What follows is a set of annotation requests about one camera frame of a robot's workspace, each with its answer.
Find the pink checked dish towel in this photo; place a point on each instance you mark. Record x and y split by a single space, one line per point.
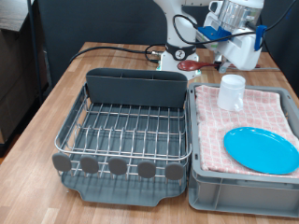
215 124

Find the blue plastic plate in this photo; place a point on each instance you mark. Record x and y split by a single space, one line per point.
261 151

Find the grey plastic crate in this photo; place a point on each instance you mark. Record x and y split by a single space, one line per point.
243 196

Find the black metal stand pole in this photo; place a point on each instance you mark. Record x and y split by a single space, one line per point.
35 53

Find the brown wooden cabinet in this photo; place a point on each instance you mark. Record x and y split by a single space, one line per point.
15 84

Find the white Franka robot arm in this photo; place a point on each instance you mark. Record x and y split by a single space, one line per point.
180 28

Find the dark grey utensil holder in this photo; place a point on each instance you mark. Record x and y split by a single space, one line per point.
134 90

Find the brown wooden spoon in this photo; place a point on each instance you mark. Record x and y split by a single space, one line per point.
191 65

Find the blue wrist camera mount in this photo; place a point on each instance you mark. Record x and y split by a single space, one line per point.
211 32

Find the white mug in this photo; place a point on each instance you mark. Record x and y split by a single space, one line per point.
230 93

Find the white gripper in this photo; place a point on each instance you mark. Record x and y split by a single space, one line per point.
243 53

